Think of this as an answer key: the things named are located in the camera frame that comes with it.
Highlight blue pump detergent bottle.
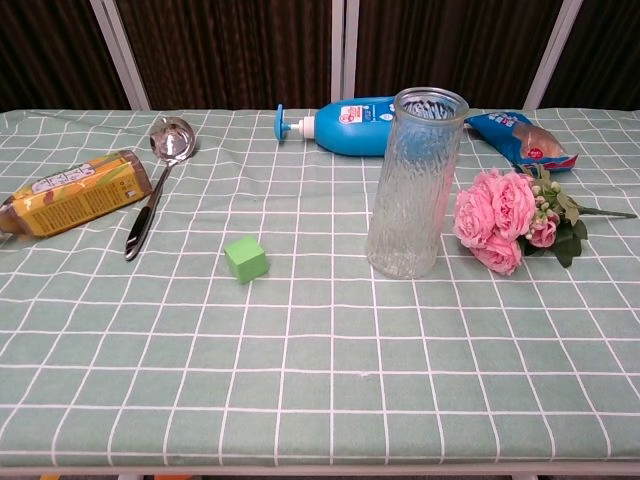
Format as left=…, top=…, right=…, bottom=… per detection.
left=274, top=95, right=401, bottom=158

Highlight dark ribbed partition panel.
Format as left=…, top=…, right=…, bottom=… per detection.
left=539, top=0, right=640, bottom=109
left=89, top=0, right=346, bottom=112
left=0, top=0, right=132, bottom=114
left=344, top=0, right=584, bottom=109

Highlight green cube block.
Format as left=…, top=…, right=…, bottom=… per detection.
left=223, top=236, right=271, bottom=285

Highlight green checked tablecloth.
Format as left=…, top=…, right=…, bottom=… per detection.
left=0, top=107, right=640, bottom=471

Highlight pink rose bouquet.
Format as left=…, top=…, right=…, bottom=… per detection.
left=452, top=164, right=639, bottom=276

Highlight clear textured glass vase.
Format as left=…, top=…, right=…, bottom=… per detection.
left=365, top=87, right=470, bottom=280

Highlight yellow label tea bottle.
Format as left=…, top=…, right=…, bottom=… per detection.
left=0, top=148, right=154, bottom=246

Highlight blue bread snack bag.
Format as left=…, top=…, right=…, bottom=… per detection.
left=463, top=110, right=580, bottom=176

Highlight steel ladle black handle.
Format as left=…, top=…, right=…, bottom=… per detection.
left=123, top=116, right=197, bottom=262

